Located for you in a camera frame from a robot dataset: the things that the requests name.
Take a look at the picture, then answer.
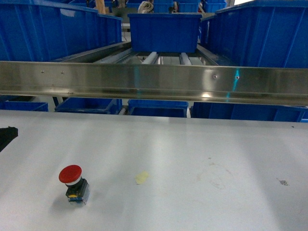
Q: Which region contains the red mushroom push button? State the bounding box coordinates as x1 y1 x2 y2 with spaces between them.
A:
58 165 90 205

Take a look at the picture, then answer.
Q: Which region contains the blue bin lower centre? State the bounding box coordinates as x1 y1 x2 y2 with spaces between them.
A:
128 99 189 118

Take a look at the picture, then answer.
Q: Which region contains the blue bin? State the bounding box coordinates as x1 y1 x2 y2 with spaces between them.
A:
128 99 189 118
191 102 308 122
200 0 308 68
0 0 122 62
128 13 202 53
55 97 122 115
0 101 49 112

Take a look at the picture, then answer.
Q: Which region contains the yellow tape scrap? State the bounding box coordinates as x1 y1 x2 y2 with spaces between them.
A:
135 171 149 185

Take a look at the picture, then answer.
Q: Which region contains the blue bin lower right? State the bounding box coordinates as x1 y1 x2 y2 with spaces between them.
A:
191 102 308 122

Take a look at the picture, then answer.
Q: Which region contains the blue bin upper centre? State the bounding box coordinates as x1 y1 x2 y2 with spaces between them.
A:
128 13 202 53

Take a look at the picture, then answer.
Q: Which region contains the blue bin upper right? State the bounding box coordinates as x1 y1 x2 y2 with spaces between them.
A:
200 0 308 68

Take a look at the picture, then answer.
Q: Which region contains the small printed marker sticker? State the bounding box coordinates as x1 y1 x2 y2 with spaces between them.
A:
280 180 289 186

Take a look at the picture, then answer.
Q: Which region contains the blue bin lower far left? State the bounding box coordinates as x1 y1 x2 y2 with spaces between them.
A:
0 101 49 112

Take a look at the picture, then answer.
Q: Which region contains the blue bin upper left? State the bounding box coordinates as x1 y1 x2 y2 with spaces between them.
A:
0 0 122 62

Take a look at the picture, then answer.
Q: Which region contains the stainless steel shelf rail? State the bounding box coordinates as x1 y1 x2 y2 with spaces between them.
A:
0 62 308 106

